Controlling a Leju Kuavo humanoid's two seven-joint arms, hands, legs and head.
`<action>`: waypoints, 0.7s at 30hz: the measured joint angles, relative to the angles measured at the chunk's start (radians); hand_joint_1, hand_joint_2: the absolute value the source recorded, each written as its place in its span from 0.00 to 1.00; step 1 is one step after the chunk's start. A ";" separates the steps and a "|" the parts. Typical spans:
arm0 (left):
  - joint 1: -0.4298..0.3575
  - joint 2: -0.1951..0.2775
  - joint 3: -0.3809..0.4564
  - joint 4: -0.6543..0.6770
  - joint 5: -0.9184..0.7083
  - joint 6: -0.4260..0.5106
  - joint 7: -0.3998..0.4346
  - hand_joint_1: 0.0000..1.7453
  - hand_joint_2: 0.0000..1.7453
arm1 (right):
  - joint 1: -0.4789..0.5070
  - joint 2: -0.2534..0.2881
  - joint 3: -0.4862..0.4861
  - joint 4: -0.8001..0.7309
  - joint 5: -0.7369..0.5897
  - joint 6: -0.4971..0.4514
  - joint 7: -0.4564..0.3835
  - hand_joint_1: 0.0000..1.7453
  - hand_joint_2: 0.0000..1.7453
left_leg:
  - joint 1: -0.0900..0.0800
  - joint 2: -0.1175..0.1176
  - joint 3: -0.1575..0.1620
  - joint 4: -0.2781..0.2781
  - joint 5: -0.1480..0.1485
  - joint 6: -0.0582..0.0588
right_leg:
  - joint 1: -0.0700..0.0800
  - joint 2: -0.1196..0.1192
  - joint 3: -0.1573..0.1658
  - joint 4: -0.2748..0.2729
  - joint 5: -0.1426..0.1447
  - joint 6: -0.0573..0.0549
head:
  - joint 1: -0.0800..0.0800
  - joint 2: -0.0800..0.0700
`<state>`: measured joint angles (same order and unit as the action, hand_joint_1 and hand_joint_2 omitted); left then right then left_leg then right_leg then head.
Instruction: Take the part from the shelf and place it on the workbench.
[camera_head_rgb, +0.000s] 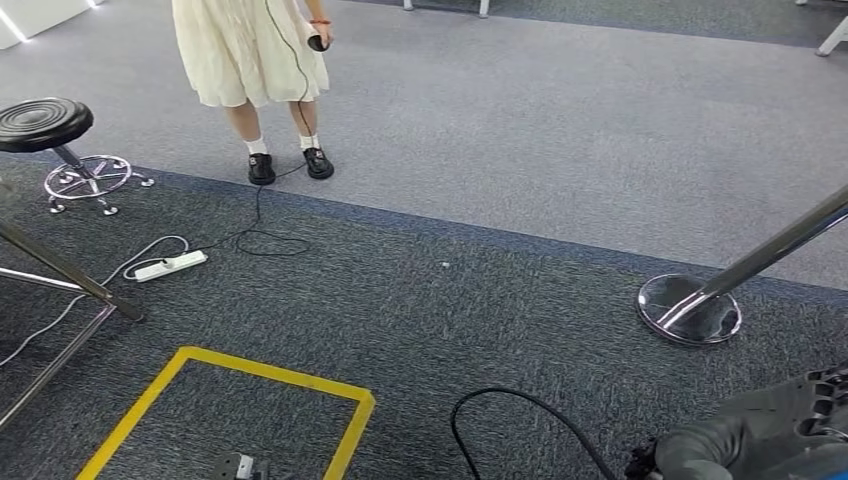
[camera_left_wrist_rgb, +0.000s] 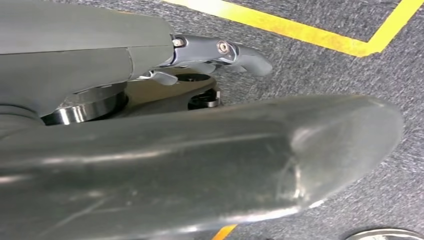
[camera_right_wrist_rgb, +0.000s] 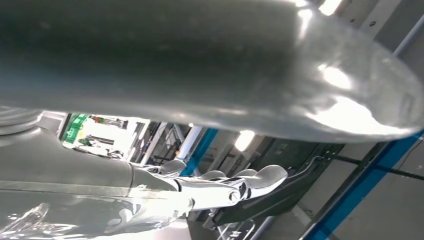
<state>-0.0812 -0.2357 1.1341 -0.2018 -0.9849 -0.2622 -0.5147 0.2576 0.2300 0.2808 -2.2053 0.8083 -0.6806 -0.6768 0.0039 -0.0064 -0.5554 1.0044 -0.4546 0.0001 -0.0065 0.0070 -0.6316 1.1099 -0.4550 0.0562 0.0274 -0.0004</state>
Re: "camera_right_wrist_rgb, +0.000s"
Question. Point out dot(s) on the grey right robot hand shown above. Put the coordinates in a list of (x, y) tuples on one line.
[(165, 59)]

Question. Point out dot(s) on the blue overhead beam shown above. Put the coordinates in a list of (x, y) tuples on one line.
[(200, 149), (364, 185)]

